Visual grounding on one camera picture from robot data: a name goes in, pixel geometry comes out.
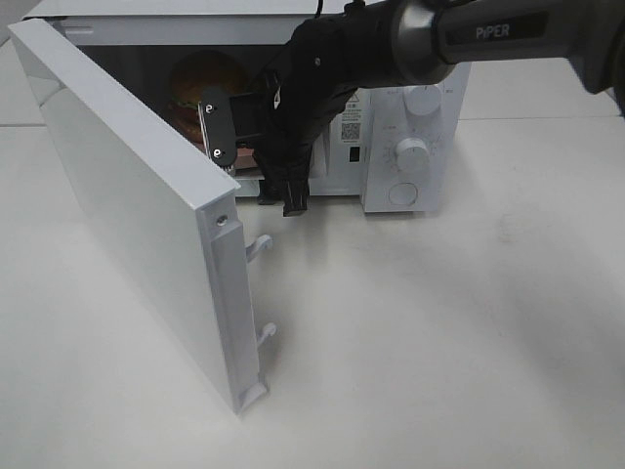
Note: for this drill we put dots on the white microwave door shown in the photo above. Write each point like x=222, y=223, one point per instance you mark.
x=160, y=207

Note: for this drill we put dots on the burger with lettuce and tomato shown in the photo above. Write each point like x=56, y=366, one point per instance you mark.
x=190, y=77

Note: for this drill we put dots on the upper white power knob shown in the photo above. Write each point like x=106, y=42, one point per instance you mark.
x=422, y=100

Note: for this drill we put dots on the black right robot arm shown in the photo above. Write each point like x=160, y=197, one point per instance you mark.
x=406, y=43

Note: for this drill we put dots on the round white door button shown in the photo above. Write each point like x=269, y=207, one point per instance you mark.
x=403, y=194

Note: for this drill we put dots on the pink round plate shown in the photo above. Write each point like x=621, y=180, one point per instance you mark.
x=244, y=165

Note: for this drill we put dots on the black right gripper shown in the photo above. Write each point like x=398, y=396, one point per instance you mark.
x=281, y=126

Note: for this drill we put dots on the lower white timer knob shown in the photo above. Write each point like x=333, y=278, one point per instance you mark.
x=412, y=155

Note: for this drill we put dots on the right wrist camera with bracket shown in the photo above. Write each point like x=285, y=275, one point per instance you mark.
x=228, y=122

